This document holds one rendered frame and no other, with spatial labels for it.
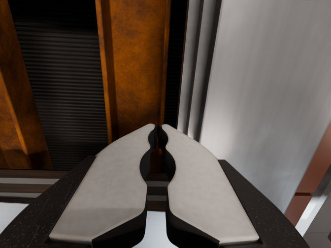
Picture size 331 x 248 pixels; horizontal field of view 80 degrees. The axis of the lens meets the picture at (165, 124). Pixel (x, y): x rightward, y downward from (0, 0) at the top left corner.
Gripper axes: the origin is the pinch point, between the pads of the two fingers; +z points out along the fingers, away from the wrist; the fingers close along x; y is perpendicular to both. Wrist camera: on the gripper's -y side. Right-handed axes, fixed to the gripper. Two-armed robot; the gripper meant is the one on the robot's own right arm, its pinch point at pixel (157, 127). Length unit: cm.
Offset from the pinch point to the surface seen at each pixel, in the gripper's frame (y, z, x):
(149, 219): 10.0, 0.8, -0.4
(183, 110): 0.1, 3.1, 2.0
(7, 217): 10.2, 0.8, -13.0
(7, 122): 9.9, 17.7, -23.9
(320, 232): 139, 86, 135
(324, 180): 20.6, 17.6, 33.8
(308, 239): 149, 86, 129
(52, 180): 7.9, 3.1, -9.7
